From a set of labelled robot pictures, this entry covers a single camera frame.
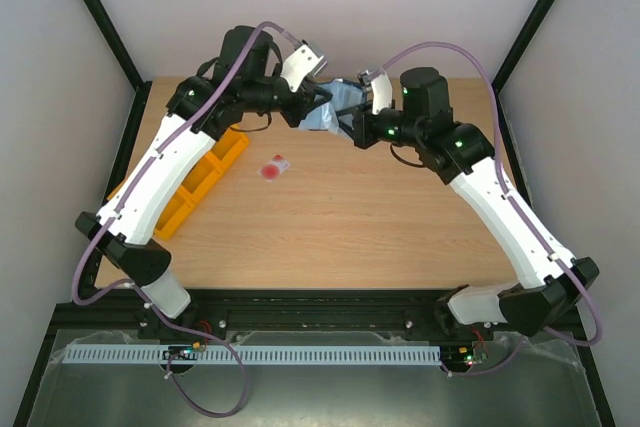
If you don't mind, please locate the purple cable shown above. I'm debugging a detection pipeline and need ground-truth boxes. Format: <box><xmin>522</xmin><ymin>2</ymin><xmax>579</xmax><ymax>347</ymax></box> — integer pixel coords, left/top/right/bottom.
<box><xmin>71</xmin><ymin>21</ymin><xmax>301</xmax><ymax>418</ymax></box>
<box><xmin>382</xmin><ymin>41</ymin><xmax>604</xmax><ymax>379</ymax></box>

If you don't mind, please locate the dark blue card holder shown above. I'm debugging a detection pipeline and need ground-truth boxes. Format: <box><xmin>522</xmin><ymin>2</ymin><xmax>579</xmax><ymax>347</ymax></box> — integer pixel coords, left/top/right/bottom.
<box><xmin>298</xmin><ymin>78</ymin><xmax>366</xmax><ymax>138</ymax></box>

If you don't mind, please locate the right black frame post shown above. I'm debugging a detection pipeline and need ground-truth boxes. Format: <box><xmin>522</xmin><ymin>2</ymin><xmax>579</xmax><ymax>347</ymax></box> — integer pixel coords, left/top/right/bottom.
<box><xmin>489</xmin><ymin>0</ymin><xmax>589</xmax><ymax>93</ymax></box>

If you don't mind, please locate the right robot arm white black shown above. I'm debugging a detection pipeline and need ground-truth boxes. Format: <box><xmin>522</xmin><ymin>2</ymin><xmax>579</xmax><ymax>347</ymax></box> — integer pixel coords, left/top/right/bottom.
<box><xmin>335</xmin><ymin>67</ymin><xmax>599</xmax><ymax>339</ymax></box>

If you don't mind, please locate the red dot card on table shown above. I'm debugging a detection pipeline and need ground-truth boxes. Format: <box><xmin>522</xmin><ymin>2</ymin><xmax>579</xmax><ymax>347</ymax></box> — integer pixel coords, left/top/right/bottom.
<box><xmin>258</xmin><ymin>155</ymin><xmax>291</xmax><ymax>182</ymax></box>

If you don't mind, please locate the black frame post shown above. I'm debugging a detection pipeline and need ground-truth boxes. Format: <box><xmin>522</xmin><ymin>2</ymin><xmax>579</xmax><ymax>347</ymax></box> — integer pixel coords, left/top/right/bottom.
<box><xmin>489</xmin><ymin>0</ymin><xmax>589</xmax><ymax>93</ymax></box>
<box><xmin>52</xmin><ymin>0</ymin><xmax>151</xmax><ymax>93</ymax></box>

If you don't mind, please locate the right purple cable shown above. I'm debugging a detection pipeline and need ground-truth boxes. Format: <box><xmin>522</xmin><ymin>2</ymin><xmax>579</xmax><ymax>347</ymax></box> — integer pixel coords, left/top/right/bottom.
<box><xmin>382</xmin><ymin>41</ymin><xmax>604</xmax><ymax>379</ymax></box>

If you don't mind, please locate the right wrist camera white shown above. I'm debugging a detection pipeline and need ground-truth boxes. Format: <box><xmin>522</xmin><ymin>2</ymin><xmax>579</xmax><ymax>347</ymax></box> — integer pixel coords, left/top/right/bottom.
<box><xmin>357</xmin><ymin>67</ymin><xmax>393</xmax><ymax>115</ymax></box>

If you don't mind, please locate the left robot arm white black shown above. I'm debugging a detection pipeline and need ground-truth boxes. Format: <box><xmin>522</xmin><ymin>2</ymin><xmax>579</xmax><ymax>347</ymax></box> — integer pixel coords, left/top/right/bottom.
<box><xmin>72</xmin><ymin>21</ymin><xmax>331</xmax><ymax>319</ymax></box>

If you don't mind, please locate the black aluminium rail base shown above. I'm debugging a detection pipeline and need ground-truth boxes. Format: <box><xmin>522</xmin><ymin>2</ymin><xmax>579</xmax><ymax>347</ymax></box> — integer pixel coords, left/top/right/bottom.
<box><xmin>52</xmin><ymin>289</ymin><xmax>581</xmax><ymax>346</ymax></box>

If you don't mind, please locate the yellow three-compartment bin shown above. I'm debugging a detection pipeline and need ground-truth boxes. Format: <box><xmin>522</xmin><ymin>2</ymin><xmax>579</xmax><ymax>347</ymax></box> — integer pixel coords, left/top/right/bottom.
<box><xmin>98</xmin><ymin>117</ymin><xmax>249</xmax><ymax>245</ymax></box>

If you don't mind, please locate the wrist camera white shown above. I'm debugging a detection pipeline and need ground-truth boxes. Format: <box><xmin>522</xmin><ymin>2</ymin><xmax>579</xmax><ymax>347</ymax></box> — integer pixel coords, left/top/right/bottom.
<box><xmin>357</xmin><ymin>67</ymin><xmax>393</xmax><ymax>115</ymax></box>
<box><xmin>280</xmin><ymin>42</ymin><xmax>328</xmax><ymax>92</ymax></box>

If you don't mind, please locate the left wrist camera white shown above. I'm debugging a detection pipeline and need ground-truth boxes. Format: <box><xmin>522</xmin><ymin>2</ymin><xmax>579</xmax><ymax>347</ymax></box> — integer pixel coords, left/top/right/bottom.
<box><xmin>280</xmin><ymin>42</ymin><xmax>328</xmax><ymax>92</ymax></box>

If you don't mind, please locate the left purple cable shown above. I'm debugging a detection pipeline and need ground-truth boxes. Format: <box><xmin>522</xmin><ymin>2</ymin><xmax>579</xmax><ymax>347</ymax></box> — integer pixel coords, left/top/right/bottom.
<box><xmin>71</xmin><ymin>21</ymin><xmax>301</xmax><ymax>418</ymax></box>

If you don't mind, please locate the white slotted cable duct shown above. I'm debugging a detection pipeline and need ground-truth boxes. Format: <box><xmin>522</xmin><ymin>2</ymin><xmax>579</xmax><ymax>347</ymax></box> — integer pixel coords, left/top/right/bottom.
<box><xmin>62</xmin><ymin>344</ymin><xmax>441</xmax><ymax>366</ymax></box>

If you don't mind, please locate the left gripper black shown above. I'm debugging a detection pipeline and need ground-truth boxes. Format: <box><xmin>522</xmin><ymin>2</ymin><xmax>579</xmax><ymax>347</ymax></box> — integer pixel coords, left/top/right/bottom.
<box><xmin>242</xmin><ymin>64</ymin><xmax>334</xmax><ymax>130</ymax></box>

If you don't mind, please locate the left black frame post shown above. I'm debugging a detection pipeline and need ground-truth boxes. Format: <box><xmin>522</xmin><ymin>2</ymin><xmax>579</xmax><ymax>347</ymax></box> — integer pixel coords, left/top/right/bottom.
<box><xmin>52</xmin><ymin>0</ymin><xmax>151</xmax><ymax>93</ymax></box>

